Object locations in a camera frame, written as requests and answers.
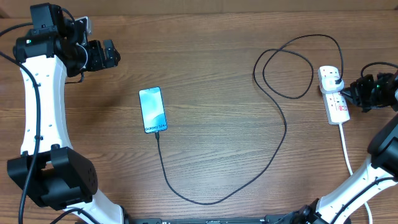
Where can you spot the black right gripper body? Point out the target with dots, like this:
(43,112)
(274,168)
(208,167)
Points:
(369,92)

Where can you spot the white charger plug adapter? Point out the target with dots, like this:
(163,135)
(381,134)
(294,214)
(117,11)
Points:
(330,85)

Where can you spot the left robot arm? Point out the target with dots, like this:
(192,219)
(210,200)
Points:
(49,171)

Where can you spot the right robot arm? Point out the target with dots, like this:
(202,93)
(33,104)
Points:
(379,170)

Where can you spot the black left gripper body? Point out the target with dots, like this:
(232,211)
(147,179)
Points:
(95,56)

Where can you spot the Galaxy S24+ smartphone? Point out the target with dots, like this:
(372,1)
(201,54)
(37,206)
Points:
(152,109)

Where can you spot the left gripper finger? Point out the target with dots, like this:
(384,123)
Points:
(112,58)
(109,46)

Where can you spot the white power strip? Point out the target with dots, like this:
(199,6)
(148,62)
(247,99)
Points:
(335,104)

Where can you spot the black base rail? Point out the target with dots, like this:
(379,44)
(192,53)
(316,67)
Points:
(205,221)

